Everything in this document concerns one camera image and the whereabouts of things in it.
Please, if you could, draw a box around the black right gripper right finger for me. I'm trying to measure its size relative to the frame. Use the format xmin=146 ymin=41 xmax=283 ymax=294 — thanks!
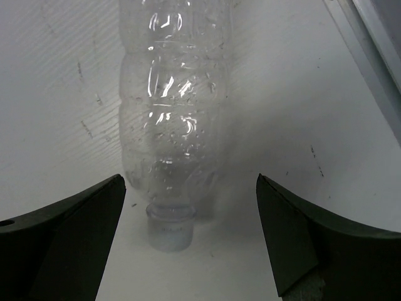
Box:
xmin=256 ymin=175 xmax=400 ymax=300

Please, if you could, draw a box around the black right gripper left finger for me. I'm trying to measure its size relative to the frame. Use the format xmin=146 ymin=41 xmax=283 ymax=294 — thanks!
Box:
xmin=1 ymin=174 xmax=126 ymax=300

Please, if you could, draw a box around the clear bottle pale cap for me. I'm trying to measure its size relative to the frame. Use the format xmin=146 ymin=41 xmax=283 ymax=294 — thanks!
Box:
xmin=119 ymin=1 xmax=232 ymax=252

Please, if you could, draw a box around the aluminium right side rail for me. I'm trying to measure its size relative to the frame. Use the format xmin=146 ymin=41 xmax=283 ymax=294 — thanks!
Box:
xmin=324 ymin=1 xmax=400 ymax=140

